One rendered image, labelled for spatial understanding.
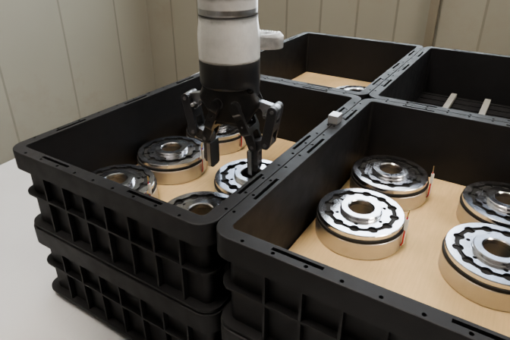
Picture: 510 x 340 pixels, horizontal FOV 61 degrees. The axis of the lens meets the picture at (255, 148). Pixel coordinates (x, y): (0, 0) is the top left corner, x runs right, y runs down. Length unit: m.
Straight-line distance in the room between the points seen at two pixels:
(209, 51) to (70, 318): 0.39
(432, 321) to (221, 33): 0.35
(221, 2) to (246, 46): 0.06
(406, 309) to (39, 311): 0.50
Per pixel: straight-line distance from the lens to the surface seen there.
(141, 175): 0.61
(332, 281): 0.34
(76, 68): 2.68
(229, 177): 0.59
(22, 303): 0.71
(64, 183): 0.52
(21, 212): 0.91
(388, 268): 0.51
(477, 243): 0.52
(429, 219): 0.60
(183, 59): 3.00
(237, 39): 0.50
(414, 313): 0.33
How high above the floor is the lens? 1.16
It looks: 26 degrees down
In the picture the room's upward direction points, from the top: straight up
